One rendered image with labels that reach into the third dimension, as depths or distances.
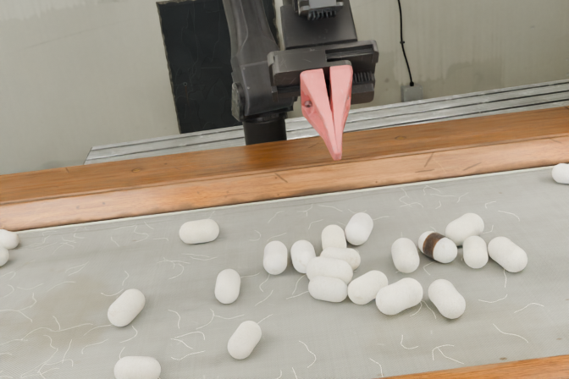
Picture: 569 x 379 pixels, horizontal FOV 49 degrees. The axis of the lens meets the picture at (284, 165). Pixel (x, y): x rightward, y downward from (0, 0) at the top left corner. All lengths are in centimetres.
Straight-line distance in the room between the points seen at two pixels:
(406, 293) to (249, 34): 50
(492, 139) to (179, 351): 41
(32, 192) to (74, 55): 185
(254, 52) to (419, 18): 180
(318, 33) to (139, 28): 194
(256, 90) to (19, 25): 181
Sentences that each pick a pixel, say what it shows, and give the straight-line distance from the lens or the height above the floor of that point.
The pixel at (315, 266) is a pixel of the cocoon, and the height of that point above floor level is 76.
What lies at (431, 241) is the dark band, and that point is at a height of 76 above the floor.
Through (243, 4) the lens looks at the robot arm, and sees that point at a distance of 87.
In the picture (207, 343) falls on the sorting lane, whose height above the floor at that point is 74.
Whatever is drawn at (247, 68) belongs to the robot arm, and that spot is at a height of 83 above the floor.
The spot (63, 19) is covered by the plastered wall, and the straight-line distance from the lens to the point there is 254.
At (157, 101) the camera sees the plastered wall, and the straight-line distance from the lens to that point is 255.
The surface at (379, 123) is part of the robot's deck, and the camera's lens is 106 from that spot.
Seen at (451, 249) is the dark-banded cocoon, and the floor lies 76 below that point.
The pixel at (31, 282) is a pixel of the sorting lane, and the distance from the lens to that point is 60.
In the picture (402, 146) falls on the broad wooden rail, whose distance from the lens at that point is 69.
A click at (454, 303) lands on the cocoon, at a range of 45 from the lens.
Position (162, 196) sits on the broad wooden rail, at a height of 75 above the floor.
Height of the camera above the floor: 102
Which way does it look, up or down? 22 degrees down
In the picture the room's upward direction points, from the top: 7 degrees counter-clockwise
